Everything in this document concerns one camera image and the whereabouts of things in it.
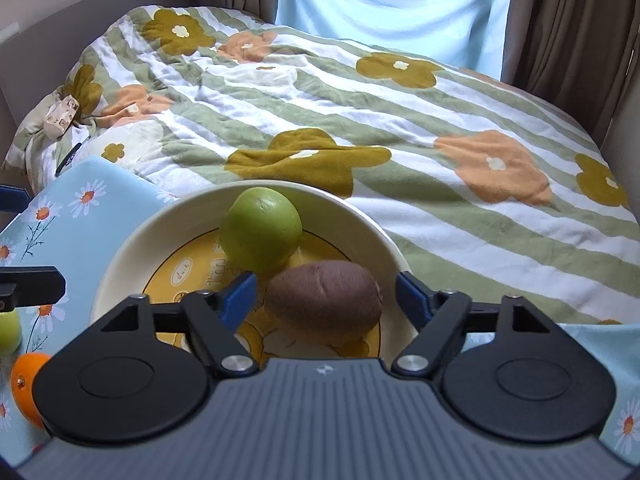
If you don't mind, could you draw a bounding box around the striped floral blanket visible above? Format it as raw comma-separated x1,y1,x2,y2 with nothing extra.
2,6,631,326

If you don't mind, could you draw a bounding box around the orange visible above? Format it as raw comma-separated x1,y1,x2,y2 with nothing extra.
10,352,53,430

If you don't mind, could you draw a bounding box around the light blue curtain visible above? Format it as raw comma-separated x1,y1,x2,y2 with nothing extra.
275,0,518,81

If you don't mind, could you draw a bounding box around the blue daisy print cloth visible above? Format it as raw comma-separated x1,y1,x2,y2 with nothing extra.
0,155,640,468

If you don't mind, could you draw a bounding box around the cream bowl with yellow print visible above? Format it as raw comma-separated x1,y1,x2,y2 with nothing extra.
90,182,413,361

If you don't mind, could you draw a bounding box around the brown kiwi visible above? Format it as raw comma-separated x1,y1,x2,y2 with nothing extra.
263,261,383,342

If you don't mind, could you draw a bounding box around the beige bed headboard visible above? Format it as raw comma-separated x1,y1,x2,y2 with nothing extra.
0,0,221,171

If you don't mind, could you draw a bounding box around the green apple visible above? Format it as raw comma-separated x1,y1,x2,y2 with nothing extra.
0,309,23,357
220,186,303,275

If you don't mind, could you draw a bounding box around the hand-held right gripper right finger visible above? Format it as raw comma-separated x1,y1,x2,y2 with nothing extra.
391,270,552,380

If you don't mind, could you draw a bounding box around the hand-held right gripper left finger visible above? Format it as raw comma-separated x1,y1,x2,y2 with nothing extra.
100,270,261,379

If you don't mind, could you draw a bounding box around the black cable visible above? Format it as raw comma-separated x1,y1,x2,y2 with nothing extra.
54,142,83,177

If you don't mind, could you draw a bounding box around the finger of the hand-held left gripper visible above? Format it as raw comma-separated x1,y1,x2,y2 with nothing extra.
0,185,29,212
0,266,67,313

